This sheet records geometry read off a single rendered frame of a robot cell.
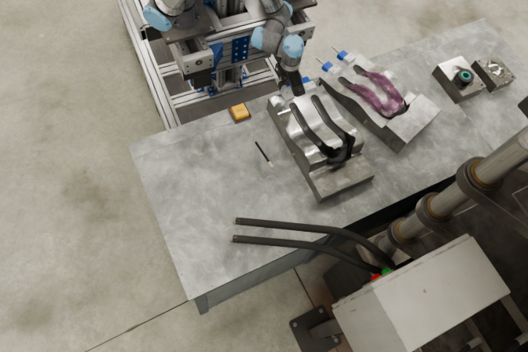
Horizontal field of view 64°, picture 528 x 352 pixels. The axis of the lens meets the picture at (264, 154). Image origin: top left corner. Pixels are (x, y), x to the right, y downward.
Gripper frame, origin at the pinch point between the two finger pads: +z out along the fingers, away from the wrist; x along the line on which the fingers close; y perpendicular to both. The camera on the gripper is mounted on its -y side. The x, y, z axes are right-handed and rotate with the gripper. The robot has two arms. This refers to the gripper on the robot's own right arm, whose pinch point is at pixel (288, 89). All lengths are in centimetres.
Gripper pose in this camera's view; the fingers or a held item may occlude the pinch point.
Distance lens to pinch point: 185.7
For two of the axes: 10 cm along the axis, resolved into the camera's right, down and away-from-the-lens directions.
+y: -4.2, -8.7, 2.4
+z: -0.3, 2.7, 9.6
